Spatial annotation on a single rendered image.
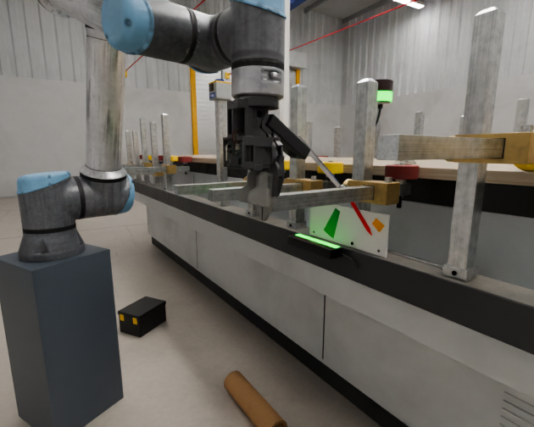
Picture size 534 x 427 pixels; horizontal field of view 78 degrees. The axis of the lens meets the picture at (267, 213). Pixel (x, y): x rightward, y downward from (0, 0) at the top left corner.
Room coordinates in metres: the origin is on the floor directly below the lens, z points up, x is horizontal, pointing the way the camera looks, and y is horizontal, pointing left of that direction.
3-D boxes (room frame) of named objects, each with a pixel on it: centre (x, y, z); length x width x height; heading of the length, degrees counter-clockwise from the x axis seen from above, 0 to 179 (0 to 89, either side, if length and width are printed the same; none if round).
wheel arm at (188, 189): (1.14, 0.10, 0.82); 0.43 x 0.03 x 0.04; 125
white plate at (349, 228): (0.83, -0.20, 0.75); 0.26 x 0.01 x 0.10; 35
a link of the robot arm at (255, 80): (0.59, 0.01, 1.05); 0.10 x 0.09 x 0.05; 34
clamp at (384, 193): (0.80, -0.25, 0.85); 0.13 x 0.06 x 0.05; 35
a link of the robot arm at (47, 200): (1.07, 0.72, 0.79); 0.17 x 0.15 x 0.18; 134
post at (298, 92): (1.02, -0.09, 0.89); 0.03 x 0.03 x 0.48; 35
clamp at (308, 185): (1.00, -0.11, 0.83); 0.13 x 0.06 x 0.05; 35
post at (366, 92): (0.81, -0.24, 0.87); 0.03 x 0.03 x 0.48; 35
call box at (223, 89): (1.44, 0.20, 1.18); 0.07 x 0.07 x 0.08; 35
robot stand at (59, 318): (1.07, 0.73, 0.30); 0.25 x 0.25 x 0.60; 60
